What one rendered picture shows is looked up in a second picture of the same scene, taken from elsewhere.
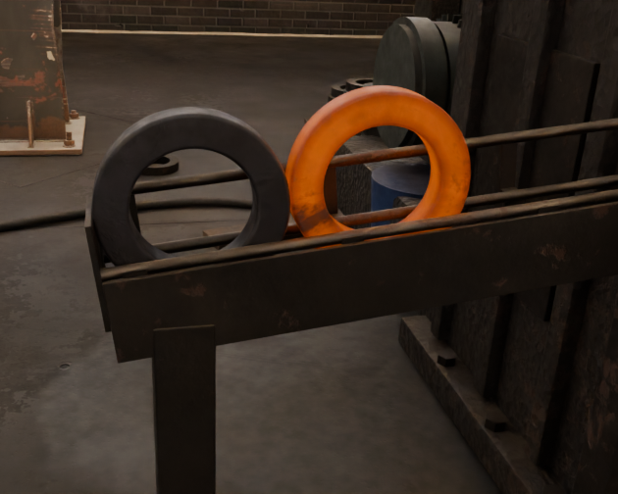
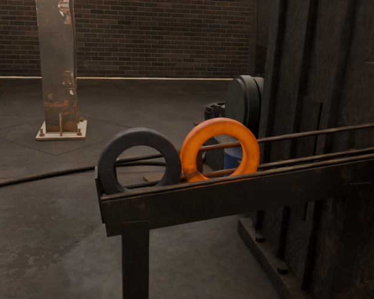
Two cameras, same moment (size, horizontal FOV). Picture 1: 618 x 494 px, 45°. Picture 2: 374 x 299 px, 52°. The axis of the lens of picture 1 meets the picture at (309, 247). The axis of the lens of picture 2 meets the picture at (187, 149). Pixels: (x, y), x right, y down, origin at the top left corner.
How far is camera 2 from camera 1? 0.14 m
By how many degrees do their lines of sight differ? 5
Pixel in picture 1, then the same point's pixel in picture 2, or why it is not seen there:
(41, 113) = (66, 119)
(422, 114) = (237, 129)
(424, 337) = (249, 228)
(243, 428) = (162, 272)
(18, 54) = (56, 92)
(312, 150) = (190, 145)
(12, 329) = (52, 224)
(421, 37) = (247, 85)
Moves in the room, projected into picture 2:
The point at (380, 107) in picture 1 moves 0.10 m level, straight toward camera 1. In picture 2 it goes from (219, 127) to (216, 139)
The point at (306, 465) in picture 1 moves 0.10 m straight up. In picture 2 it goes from (192, 289) to (193, 267)
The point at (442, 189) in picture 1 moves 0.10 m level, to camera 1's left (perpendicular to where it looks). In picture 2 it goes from (247, 161) to (204, 159)
